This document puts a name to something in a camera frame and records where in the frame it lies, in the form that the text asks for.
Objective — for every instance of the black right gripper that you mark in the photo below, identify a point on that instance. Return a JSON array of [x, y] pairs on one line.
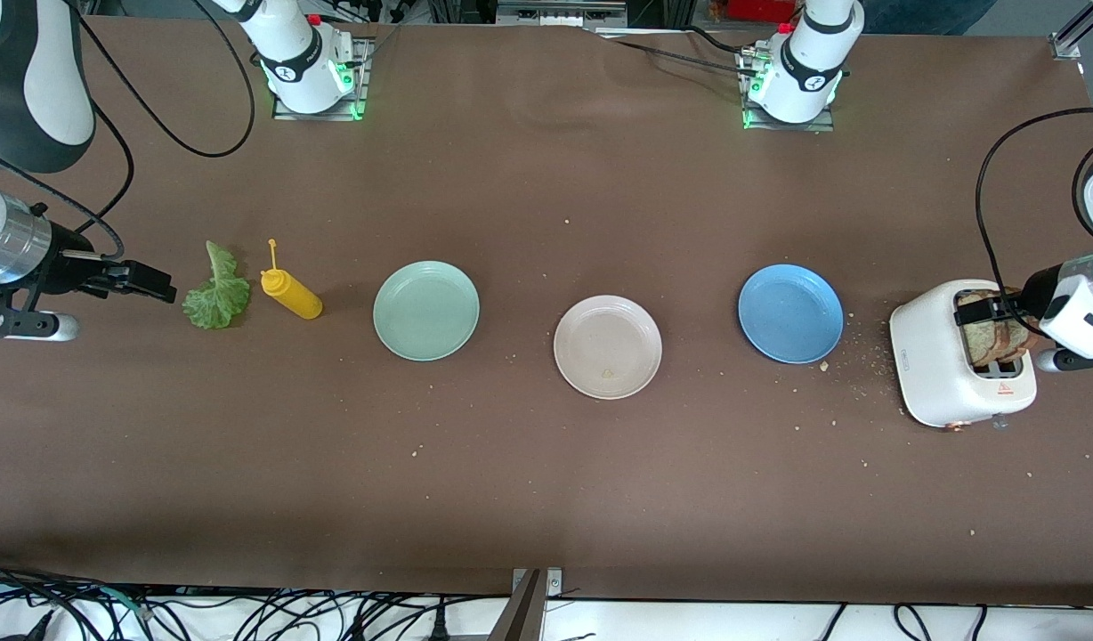
[[66, 260]]

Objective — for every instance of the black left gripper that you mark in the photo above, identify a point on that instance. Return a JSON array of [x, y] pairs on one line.
[[1035, 289]]

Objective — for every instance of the green lettuce leaf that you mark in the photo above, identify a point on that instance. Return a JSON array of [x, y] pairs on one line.
[[215, 303]]

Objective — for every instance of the yellow mustard squeeze bottle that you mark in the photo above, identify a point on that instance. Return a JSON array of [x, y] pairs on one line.
[[293, 298]]

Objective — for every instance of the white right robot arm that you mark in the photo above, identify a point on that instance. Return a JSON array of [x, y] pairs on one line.
[[30, 80]]

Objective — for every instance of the blue plate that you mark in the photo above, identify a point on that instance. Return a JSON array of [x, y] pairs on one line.
[[791, 313]]

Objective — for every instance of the pale green plate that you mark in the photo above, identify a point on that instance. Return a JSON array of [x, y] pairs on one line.
[[426, 312]]

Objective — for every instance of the beige plate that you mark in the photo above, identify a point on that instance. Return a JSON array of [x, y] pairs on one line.
[[600, 343]]

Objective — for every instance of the white two-slot toaster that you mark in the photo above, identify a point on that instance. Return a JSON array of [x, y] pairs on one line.
[[929, 356]]

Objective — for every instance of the person in blue jeans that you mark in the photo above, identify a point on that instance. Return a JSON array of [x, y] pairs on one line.
[[929, 13]]

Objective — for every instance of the red box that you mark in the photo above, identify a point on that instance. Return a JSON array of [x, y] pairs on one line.
[[765, 9]]

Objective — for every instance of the metal equipment rack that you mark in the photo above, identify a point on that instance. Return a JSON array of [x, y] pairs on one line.
[[546, 11]]

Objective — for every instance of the dark metal bar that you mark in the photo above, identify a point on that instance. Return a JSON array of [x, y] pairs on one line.
[[520, 614]]

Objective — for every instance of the aluminium frame profile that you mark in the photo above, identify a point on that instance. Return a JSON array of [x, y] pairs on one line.
[[1067, 44]]

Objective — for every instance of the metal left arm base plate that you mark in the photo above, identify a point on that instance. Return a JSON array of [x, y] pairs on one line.
[[778, 126]]

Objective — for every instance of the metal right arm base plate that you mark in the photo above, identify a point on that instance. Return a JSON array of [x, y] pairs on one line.
[[361, 89]]

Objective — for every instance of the silver metal table bracket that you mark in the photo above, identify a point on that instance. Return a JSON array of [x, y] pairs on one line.
[[554, 583]]

